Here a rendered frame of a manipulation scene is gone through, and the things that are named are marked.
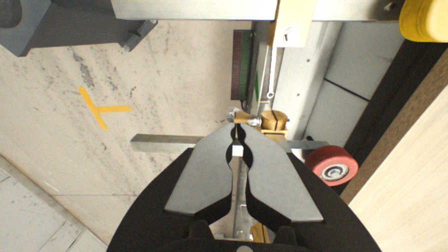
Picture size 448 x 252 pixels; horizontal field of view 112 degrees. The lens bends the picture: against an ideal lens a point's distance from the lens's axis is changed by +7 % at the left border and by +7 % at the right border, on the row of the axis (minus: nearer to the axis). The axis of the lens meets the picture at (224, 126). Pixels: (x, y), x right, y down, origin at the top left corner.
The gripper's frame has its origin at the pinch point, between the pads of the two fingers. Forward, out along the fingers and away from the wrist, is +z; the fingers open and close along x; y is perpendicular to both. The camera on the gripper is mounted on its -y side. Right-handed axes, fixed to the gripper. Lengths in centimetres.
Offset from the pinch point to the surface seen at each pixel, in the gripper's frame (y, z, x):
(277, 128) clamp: 8.1, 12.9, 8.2
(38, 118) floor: 62, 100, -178
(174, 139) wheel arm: 13.6, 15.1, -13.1
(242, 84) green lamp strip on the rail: 4.9, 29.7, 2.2
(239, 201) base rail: 60, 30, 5
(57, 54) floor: 7, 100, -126
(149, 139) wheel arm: 13.6, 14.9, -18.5
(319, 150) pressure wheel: 12.0, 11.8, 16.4
